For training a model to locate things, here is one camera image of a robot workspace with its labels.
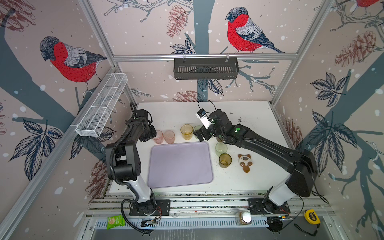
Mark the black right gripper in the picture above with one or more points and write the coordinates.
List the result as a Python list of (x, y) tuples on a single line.
[(199, 133)]

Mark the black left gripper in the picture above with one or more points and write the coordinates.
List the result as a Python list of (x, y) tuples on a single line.
[(153, 134)]

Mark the pink glass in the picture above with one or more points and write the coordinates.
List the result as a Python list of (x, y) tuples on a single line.
[(158, 139), (169, 137)]

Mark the olive amber glass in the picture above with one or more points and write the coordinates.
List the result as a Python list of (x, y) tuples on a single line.
[(225, 160)]

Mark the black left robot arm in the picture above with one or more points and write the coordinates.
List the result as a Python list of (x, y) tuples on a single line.
[(123, 160)]

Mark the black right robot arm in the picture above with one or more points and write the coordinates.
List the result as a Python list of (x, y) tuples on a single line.
[(300, 166)]

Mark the lilac plastic tray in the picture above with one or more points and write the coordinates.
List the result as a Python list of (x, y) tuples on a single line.
[(180, 165)]

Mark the small green glass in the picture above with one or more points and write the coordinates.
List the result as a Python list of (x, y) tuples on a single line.
[(197, 128)]

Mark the yellow glass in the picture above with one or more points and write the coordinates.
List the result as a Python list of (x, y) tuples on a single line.
[(187, 131)]

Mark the pale green short glass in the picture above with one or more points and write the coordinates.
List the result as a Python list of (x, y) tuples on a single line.
[(220, 149)]

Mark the brown white bear toy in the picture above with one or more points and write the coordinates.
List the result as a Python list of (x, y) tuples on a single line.
[(245, 161)]

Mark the white lidded jar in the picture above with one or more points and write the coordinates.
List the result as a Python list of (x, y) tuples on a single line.
[(244, 217)]

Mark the green snack packet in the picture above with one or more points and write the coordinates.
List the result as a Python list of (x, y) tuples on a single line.
[(115, 221)]

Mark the yellow tape measure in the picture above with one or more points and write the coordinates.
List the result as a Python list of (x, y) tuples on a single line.
[(311, 217)]

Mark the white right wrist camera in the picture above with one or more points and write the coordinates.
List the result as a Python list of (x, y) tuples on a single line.
[(202, 116)]

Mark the white wire mesh shelf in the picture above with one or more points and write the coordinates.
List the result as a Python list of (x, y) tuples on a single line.
[(99, 112)]

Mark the black hanging wire basket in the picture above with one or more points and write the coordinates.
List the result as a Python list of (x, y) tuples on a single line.
[(206, 69)]

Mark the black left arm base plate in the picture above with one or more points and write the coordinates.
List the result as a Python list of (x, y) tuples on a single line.
[(150, 208)]

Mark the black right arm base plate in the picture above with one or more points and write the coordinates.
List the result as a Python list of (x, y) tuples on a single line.
[(266, 207)]

